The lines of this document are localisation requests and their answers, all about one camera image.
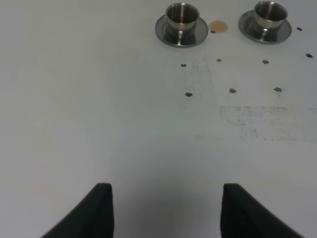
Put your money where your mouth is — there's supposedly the stainless steel teacup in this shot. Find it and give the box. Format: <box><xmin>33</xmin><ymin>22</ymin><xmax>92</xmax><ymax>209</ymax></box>
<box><xmin>254</xmin><ymin>1</ymin><xmax>288</xmax><ymax>39</ymax></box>
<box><xmin>165</xmin><ymin>2</ymin><xmax>200</xmax><ymax>45</ymax></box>

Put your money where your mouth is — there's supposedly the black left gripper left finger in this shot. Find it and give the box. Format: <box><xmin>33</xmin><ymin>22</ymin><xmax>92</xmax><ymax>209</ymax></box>
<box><xmin>43</xmin><ymin>183</ymin><xmax>114</xmax><ymax>238</ymax></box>

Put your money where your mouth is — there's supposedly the right stainless steel saucer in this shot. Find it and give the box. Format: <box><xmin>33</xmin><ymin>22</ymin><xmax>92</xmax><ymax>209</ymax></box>
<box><xmin>238</xmin><ymin>10</ymin><xmax>292</xmax><ymax>45</ymax></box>

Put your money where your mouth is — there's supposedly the left stainless steel teacup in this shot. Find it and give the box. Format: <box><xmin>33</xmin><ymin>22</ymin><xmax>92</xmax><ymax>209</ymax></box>
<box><xmin>165</xmin><ymin>2</ymin><xmax>200</xmax><ymax>45</ymax></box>

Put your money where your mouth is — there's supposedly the stainless steel saucer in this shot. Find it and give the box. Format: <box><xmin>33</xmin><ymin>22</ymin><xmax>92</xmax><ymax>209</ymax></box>
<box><xmin>238</xmin><ymin>10</ymin><xmax>292</xmax><ymax>45</ymax></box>
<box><xmin>155</xmin><ymin>15</ymin><xmax>209</xmax><ymax>48</ymax></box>

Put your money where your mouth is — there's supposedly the right stainless steel teacup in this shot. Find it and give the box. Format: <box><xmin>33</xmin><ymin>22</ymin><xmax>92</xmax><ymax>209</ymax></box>
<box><xmin>254</xmin><ymin>1</ymin><xmax>288</xmax><ymax>39</ymax></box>

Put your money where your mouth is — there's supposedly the left stainless steel saucer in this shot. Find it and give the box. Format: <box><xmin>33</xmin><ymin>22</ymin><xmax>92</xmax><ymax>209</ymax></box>
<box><xmin>155</xmin><ymin>15</ymin><xmax>209</xmax><ymax>48</ymax></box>

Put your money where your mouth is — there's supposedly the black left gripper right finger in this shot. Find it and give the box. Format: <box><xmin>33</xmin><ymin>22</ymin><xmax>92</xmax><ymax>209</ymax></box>
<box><xmin>220</xmin><ymin>183</ymin><xmax>302</xmax><ymax>238</ymax></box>

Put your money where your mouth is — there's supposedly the brown spilled tea puddle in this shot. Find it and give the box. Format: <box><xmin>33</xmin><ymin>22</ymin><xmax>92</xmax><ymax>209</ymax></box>
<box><xmin>209</xmin><ymin>21</ymin><xmax>228</xmax><ymax>34</ymax></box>

